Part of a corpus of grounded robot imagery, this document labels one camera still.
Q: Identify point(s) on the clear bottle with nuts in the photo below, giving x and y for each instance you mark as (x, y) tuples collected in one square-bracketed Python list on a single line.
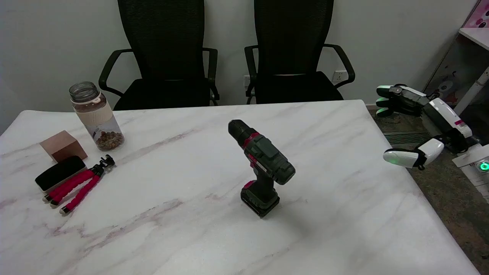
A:
[(97, 116)]

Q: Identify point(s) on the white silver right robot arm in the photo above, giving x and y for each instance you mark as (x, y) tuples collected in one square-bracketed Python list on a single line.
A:
[(475, 168)]

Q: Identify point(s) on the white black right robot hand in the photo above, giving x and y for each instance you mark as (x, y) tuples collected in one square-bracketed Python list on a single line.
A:
[(443, 114)]

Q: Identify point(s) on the dark floor vent grille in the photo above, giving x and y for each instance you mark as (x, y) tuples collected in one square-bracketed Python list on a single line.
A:
[(407, 138)]

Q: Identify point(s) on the pink cartoon picture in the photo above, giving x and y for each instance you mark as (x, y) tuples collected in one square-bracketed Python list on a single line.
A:
[(479, 14)]

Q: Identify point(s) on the black oblong case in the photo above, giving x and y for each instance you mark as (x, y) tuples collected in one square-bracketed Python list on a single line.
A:
[(60, 172)]

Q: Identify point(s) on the brown wooden block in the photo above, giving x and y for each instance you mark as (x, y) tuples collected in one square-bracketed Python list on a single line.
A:
[(63, 146)]

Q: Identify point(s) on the grey owl cartoon panel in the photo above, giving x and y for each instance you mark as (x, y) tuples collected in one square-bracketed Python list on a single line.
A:
[(456, 65)]

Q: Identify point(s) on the dark green power screwdriver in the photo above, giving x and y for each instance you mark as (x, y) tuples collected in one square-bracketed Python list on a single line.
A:
[(265, 160)]

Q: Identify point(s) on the white wall power outlet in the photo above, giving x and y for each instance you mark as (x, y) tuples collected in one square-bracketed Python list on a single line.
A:
[(246, 80), (339, 76)]

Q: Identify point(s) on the black mesh office chair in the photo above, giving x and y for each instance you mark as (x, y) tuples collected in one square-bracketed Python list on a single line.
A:
[(164, 57), (294, 57)]

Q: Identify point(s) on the red flexible mini tripod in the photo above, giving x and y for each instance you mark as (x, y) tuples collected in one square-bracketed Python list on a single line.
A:
[(78, 184)]

